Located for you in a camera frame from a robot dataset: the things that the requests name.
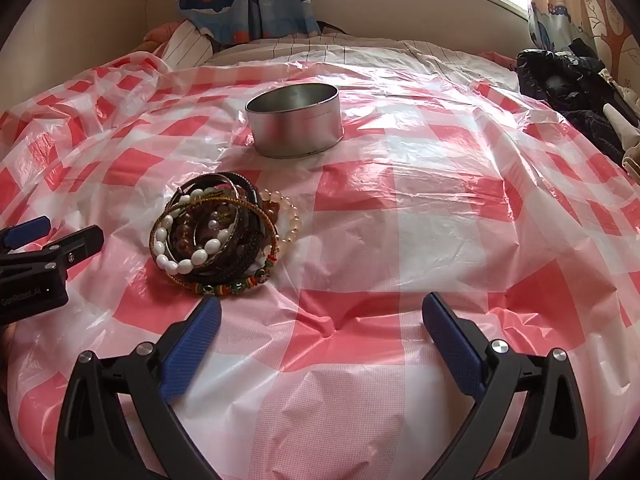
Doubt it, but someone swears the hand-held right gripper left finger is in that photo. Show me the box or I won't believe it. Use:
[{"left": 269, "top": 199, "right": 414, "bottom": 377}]
[{"left": 54, "top": 295, "right": 223, "bottom": 480}]

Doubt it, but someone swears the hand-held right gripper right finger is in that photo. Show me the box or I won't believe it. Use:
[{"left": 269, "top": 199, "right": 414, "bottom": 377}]
[{"left": 421, "top": 291, "right": 591, "bottom": 480}]

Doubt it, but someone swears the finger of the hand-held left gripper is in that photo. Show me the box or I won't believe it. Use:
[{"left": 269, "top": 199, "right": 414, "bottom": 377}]
[
  {"left": 0, "top": 225, "right": 105, "bottom": 288},
  {"left": 0, "top": 216, "right": 52, "bottom": 252}
]

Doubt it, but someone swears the pile of mixed bracelets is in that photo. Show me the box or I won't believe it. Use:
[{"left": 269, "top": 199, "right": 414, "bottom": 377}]
[{"left": 150, "top": 172, "right": 280, "bottom": 299}]

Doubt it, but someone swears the peach bead bracelet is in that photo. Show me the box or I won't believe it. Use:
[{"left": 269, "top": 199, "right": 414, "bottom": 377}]
[{"left": 257, "top": 187, "right": 301, "bottom": 256}]

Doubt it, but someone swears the round silver metal tin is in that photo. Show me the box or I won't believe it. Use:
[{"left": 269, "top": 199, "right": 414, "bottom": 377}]
[{"left": 245, "top": 84, "right": 345, "bottom": 159}]

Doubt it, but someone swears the red white checked plastic sheet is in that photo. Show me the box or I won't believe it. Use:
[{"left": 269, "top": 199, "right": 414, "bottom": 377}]
[{"left": 0, "top": 45, "right": 640, "bottom": 480}]

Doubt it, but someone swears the white striped pillow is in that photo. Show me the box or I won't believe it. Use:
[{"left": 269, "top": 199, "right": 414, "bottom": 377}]
[{"left": 151, "top": 22, "right": 217, "bottom": 72}]

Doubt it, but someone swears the pink cloth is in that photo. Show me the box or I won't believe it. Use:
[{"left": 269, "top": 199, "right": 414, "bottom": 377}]
[
  {"left": 132, "top": 20, "right": 187, "bottom": 55},
  {"left": 475, "top": 50, "right": 519, "bottom": 69}
]

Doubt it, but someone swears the beige cloth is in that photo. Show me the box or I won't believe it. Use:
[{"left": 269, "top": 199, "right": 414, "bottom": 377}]
[{"left": 602, "top": 67, "right": 640, "bottom": 177}]

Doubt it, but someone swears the black plastic bag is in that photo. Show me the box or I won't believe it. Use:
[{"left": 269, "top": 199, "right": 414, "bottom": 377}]
[{"left": 515, "top": 47, "right": 640, "bottom": 161}]

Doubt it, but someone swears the white striped bed sheet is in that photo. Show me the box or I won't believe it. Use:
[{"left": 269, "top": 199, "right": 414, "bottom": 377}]
[{"left": 212, "top": 34, "right": 506, "bottom": 68}]

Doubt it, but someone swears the beige tree print curtain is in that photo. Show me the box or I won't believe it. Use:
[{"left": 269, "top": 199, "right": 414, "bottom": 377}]
[{"left": 527, "top": 0, "right": 637, "bottom": 92}]

